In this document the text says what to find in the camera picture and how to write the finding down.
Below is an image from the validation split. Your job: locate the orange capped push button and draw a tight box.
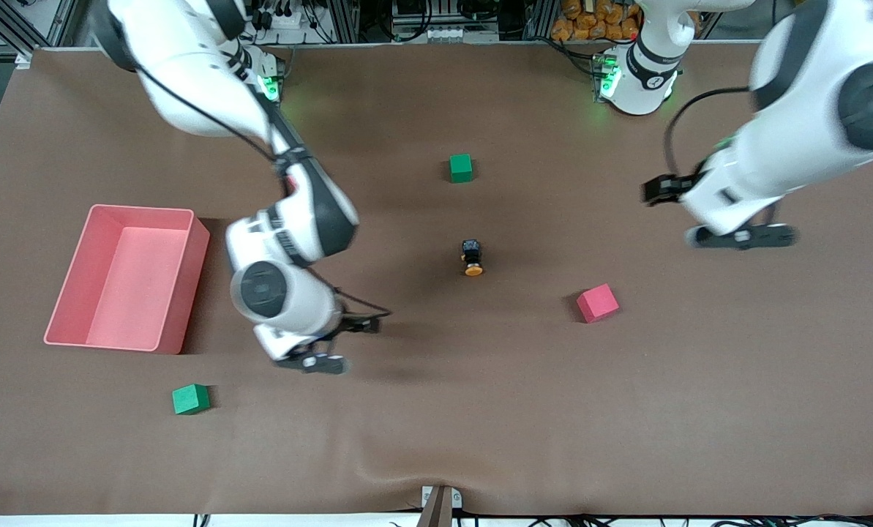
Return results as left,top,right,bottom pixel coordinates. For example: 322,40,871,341
460,239,485,277

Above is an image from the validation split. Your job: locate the brown table cover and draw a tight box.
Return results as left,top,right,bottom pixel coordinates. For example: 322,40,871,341
0,40,873,517

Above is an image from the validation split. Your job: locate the pink cube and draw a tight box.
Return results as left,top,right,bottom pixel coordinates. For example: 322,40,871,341
576,284,620,324

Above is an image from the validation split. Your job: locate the orange packaged goods pile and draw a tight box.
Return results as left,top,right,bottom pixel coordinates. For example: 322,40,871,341
551,0,640,42

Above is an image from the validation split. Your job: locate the pink plastic bin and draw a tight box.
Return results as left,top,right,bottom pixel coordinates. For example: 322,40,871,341
44,204,211,355

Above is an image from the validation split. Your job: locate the white terminal block row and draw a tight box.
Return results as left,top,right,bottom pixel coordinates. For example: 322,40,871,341
392,26,501,42

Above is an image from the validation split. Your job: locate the white power strip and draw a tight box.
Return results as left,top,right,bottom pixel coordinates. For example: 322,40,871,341
257,4,312,30

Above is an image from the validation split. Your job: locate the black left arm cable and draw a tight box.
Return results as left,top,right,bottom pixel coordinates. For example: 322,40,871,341
662,86,755,180

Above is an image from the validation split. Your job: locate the brown camera stand post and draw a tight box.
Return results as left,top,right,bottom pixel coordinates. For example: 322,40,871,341
416,485,463,527

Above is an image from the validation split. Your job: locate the black cable bundle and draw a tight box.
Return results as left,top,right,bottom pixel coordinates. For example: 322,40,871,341
454,512,873,527

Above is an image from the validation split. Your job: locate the aluminium frame profile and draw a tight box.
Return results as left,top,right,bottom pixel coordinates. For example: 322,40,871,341
0,0,86,67

